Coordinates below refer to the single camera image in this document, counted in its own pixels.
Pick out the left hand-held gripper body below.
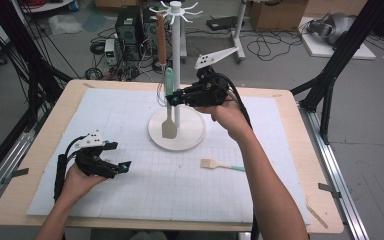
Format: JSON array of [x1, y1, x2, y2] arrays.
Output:
[[73, 129, 118, 179]]

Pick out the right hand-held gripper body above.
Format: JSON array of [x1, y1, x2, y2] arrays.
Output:
[[179, 46, 240, 108]]

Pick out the cream spatula with mint handle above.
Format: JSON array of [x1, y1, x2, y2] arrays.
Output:
[[161, 67, 178, 140]]

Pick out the white utensil stand with hooks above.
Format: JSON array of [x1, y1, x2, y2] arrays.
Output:
[[147, 0, 208, 152]]

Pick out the wire whisk with wooden handle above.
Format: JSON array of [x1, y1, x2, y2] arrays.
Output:
[[155, 12, 175, 108]]

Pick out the cream brush with mint handle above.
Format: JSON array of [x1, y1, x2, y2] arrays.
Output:
[[199, 158, 246, 173]]

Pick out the person's left hand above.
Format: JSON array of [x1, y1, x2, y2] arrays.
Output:
[[59, 164, 108, 207]]

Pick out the person's right hand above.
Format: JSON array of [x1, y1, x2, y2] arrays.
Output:
[[193, 99, 254, 142]]

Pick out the white grid mat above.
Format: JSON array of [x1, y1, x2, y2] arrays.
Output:
[[26, 87, 312, 225]]

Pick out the white metal stand leg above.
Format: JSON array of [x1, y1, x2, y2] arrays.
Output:
[[231, 0, 248, 64]]

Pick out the black flat device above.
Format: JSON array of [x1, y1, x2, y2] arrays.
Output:
[[206, 15, 239, 32]]

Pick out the black computer tower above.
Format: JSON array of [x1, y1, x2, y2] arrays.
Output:
[[114, 5, 148, 62]]

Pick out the small white power supply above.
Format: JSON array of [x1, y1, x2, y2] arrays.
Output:
[[104, 38, 118, 66]]

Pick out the cardboard box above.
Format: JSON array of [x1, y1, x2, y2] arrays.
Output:
[[248, 0, 309, 33]]

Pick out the wooden table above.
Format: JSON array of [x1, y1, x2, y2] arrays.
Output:
[[0, 79, 345, 234]]

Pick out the clear plastic bag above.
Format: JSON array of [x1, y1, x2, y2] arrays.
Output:
[[48, 13, 84, 36]]

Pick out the white flat board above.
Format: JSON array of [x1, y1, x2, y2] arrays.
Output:
[[298, 16, 377, 61]]

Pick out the grey headset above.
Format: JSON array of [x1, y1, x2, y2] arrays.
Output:
[[306, 12, 356, 46]]

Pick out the white round table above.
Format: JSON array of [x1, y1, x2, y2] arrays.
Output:
[[21, 0, 78, 14]]

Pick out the thin wooden stick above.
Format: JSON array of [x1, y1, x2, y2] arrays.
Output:
[[305, 196, 329, 230]]

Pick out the right hand-held gripper black cable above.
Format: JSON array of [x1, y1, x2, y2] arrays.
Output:
[[217, 72, 261, 240]]

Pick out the hand-held gripper black cable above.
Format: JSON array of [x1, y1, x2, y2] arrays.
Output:
[[217, 72, 261, 240], [53, 134, 88, 202]]

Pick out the left hand-held gripper black cable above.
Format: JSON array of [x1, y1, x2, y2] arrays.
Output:
[[53, 134, 88, 202]]

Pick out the grey bracket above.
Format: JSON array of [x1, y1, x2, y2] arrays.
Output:
[[318, 182, 342, 199], [1, 167, 30, 185]]

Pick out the black floor cables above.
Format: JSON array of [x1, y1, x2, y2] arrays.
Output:
[[246, 29, 303, 62]]

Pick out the aluminium rail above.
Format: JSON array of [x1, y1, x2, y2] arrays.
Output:
[[0, 109, 48, 218], [298, 103, 371, 240]]

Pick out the black frame post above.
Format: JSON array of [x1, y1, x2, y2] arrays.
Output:
[[0, 0, 73, 129], [289, 0, 384, 145]]

